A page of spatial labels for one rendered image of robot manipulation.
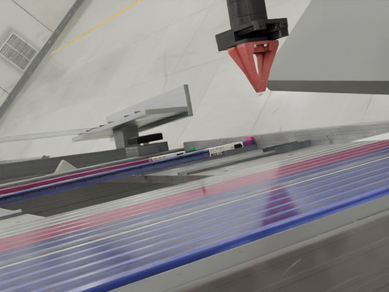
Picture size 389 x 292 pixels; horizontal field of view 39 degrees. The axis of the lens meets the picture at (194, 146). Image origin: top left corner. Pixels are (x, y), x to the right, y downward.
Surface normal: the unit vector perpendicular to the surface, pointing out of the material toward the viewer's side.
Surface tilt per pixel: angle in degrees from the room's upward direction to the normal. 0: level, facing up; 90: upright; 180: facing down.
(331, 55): 0
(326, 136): 44
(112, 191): 90
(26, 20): 90
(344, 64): 0
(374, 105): 0
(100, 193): 90
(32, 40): 90
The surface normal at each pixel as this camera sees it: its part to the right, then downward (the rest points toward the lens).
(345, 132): -0.83, 0.17
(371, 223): 0.54, -0.05
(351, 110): -0.71, -0.56
